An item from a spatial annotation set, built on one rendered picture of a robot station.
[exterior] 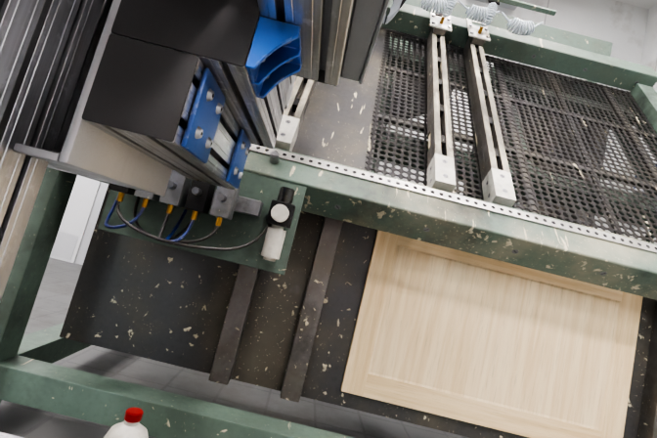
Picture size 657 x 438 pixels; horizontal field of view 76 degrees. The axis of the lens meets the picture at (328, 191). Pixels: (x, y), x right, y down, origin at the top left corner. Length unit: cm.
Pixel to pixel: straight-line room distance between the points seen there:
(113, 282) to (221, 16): 118
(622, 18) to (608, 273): 443
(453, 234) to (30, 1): 104
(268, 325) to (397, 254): 47
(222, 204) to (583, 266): 99
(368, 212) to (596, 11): 461
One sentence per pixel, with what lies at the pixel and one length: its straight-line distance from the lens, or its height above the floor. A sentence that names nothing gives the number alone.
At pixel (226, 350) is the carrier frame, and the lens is 139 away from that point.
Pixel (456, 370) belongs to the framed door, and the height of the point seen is 39.
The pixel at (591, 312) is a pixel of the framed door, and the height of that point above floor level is 67.
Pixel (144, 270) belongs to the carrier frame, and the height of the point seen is 46.
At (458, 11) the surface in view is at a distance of 271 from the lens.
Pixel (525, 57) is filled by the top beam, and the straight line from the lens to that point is 231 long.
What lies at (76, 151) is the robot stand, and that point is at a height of 69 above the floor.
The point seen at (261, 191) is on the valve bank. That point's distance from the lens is 114.
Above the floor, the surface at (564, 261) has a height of 79.
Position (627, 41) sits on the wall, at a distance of 555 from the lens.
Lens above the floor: 66
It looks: 8 degrees up
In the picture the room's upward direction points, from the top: 14 degrees clockwise
